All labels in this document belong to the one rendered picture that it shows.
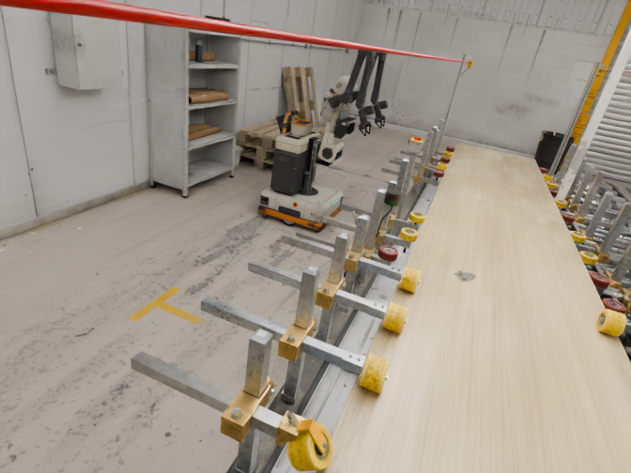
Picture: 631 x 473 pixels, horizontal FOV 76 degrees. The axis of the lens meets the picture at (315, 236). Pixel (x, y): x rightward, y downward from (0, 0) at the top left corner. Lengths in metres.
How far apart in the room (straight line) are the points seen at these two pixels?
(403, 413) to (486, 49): 8.83
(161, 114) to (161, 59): 0.49
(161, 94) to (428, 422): 3.71
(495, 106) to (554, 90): 1.07
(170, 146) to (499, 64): 7.04
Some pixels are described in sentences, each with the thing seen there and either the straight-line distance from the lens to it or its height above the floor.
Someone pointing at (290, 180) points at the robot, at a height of 0.44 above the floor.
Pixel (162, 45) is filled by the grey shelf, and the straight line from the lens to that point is 4.13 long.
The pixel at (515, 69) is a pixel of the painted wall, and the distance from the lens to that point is 9.50.
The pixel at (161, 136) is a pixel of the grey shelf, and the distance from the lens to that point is 4.28.
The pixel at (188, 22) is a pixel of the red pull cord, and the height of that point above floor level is 1.64.
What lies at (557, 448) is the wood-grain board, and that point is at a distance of 1.16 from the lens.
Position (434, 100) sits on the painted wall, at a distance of 9.57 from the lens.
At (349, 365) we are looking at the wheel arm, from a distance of 1.03.
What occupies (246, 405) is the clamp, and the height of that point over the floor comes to 0.97.
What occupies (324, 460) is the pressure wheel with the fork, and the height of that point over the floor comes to 0.93.
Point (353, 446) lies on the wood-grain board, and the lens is 0.95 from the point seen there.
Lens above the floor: 1.64
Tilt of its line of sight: 26 degrees down
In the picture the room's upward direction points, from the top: 10 degrees clockwise
